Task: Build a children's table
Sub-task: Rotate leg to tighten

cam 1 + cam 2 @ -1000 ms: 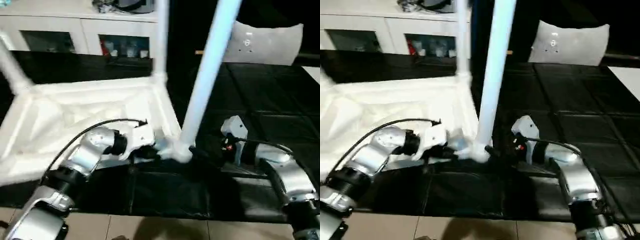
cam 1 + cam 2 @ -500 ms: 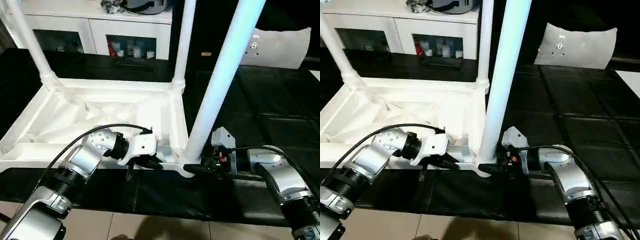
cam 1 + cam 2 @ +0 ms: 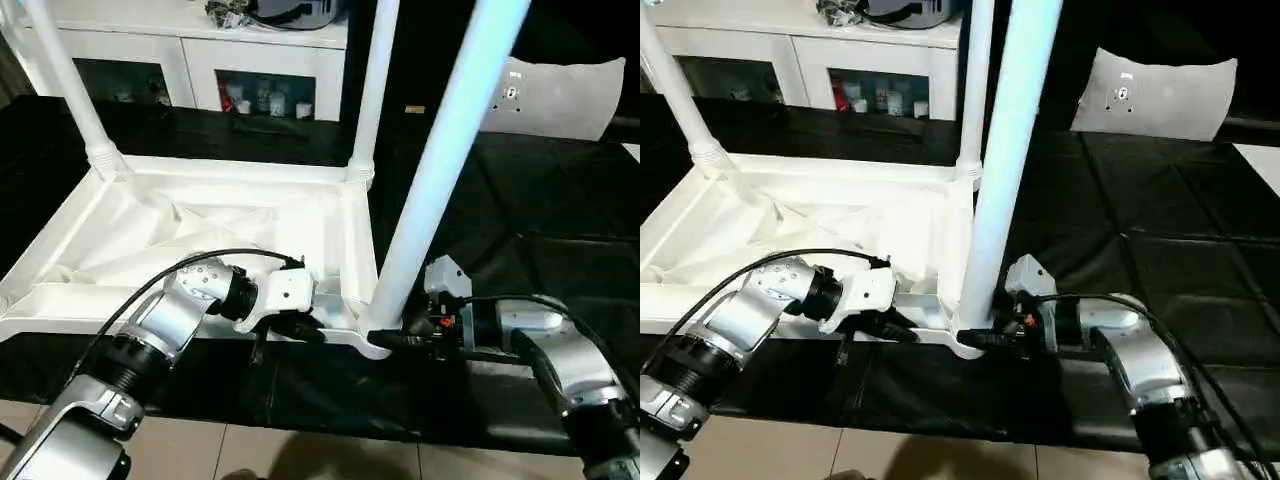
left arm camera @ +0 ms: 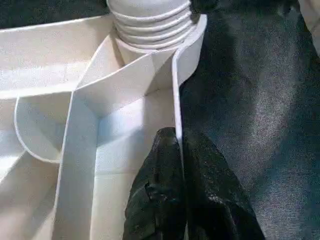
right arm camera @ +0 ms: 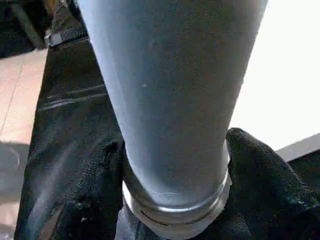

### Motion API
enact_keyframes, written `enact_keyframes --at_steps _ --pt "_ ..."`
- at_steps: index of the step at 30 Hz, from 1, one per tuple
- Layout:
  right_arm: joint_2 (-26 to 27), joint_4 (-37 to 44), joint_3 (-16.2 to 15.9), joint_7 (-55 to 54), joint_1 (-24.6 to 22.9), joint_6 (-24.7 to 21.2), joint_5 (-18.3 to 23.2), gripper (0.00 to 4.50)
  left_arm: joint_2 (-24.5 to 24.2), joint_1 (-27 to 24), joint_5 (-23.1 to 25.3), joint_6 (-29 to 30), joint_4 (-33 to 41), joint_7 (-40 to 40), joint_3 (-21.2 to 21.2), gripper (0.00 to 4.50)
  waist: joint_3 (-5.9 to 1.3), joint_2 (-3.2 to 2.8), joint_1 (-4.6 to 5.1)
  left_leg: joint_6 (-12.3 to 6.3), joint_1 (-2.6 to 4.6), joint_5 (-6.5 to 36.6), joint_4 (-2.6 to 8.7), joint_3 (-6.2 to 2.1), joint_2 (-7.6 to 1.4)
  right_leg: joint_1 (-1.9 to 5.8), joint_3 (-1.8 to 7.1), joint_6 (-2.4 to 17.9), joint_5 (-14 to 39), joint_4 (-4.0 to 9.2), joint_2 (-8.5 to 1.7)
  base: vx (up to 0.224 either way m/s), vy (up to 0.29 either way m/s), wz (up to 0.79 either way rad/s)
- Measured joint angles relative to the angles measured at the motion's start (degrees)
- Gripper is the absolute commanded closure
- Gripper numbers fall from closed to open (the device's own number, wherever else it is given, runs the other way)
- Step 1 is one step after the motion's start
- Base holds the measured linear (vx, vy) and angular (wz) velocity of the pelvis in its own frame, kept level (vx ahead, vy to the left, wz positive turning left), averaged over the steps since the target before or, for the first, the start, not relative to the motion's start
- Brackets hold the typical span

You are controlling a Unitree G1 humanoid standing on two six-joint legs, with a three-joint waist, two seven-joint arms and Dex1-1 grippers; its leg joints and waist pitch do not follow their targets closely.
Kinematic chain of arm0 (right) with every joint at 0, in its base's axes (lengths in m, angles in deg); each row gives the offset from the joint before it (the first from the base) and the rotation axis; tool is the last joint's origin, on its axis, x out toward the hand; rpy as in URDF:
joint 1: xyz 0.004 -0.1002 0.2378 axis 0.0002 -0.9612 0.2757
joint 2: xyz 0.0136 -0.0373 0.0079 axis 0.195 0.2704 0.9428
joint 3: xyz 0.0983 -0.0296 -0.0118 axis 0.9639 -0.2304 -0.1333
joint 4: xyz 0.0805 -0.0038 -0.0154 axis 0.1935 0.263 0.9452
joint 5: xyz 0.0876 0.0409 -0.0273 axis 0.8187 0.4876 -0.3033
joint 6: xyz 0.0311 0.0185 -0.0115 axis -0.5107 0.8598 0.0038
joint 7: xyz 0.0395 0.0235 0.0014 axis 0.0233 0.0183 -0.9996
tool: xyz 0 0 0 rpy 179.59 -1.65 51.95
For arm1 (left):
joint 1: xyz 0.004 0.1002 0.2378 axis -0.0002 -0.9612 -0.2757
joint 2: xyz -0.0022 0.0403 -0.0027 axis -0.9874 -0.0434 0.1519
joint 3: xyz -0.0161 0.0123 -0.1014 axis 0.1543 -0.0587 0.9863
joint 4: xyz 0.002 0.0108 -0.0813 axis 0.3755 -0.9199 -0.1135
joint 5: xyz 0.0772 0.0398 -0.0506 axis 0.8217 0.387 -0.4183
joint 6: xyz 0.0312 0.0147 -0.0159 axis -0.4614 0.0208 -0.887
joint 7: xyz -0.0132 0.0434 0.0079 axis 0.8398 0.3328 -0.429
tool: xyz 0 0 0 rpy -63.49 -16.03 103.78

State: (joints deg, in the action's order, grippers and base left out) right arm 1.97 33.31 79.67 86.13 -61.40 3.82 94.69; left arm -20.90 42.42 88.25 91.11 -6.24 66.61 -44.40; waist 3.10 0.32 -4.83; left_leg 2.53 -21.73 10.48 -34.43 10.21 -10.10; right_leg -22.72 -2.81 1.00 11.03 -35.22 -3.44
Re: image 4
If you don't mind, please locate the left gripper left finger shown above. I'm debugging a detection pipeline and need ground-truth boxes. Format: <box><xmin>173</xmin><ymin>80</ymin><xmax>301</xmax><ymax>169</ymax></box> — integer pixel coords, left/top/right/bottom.
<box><xmin>123</xmin><ymin>126</ymin><xmax>187</xmax><ymax>240</ymax></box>

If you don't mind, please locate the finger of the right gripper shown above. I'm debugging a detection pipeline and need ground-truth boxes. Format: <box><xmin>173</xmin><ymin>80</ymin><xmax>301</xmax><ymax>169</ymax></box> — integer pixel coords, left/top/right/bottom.
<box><xmin>192</xmin><ymin>0</ymin><xmax>218</xmax><ymax>15</ymax></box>

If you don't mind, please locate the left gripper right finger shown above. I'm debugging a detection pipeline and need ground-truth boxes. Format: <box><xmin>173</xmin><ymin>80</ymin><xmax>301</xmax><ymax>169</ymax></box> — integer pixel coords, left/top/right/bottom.
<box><xmin>182</xmin><ymin>133</ymin><xmax>266</xmax><ymax>240</ymax></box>

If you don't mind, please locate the white plastic table leg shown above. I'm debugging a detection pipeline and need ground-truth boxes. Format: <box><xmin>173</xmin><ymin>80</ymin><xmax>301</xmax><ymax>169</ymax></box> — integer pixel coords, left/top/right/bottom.
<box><xmin>106</xmin><ymin>0</ymin><xmax>201</xmax><ymax>50</ymax></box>

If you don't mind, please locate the white plastic table top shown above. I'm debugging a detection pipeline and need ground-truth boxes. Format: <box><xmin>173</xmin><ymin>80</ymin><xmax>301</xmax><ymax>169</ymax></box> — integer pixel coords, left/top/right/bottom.
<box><xmin>0</xmin><ymin>13</ymin><xmax>208</xmax><ymax>240</ymax></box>

